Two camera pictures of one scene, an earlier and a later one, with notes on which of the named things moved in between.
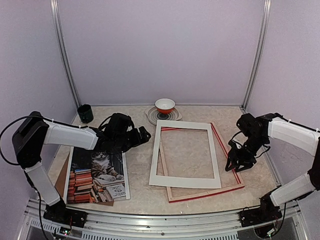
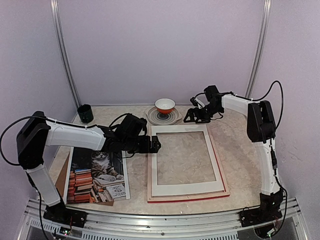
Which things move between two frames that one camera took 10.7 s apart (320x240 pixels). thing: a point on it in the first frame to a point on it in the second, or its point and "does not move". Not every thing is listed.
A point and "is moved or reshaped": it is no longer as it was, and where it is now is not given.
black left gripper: (137, 139) to (147, 148)
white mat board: (158, 180) is moved or reshaped
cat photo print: (95, 177) does not move
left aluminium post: (66, 52) does not move
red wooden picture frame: (174, 199) to (186, 196)
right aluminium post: (265, 23) does not move
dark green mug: (85, 113) does not move
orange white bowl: (165, 105) does not move
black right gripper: (235, 156) to (191, 112)
